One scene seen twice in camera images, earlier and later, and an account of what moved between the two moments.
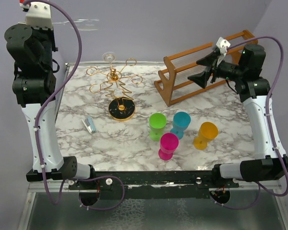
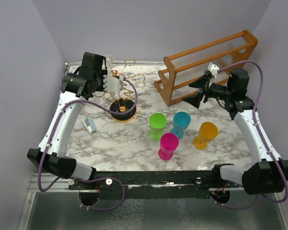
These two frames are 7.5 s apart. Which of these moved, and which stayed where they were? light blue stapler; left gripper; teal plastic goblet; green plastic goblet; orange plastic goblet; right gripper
Moved: right gripper; left gripper
Stayed: light blue stapler; green plastic goblet; teal plastic goblet; orange plastic goblet
